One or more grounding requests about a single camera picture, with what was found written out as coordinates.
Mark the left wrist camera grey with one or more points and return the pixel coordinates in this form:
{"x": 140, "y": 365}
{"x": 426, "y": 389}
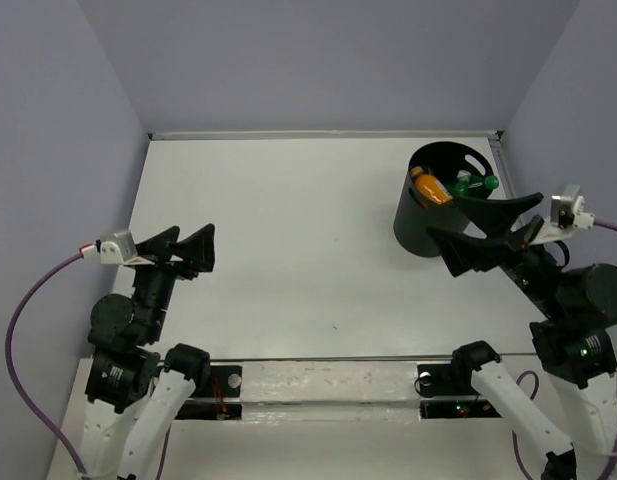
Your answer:
{"x": 117, "y": 248}

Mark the white foam front board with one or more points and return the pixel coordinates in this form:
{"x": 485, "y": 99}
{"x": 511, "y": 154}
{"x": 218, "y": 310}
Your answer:
{"x": 329, "y": 391}

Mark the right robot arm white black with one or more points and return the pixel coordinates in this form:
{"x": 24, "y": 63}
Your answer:
{"x": 572, "y": 341}

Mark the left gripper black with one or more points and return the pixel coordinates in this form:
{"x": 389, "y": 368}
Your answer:
{"x": 198, "y": 248}

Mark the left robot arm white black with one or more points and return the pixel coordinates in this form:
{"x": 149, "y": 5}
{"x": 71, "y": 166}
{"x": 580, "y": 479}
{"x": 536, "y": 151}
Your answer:
{"x": 132, "y": 394}

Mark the orange plastic bottle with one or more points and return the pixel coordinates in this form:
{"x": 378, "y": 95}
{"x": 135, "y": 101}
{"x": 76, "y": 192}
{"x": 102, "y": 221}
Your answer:
{"x": 429, "y": 188}

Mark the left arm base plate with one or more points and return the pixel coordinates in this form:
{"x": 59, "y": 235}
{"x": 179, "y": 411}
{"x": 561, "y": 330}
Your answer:
{"x": 219, "y": 399}

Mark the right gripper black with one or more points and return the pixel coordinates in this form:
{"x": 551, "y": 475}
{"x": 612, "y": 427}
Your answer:
{"x": 462, "y": 252}

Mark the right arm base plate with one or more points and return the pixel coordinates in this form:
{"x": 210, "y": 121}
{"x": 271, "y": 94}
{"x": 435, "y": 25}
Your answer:
{"x": 443, "y": 397}

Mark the aluminium table edge rail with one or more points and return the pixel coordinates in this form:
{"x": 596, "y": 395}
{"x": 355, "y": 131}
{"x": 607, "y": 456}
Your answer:
{"x": 319, "y": 134}

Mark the green plastic bottle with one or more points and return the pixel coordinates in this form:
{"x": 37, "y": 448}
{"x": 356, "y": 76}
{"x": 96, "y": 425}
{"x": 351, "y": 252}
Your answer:
{"x": 473, "y": 186}

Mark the black plastic bin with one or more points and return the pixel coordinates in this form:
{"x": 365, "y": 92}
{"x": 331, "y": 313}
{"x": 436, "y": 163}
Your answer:
{"x": 446, "y": 160}

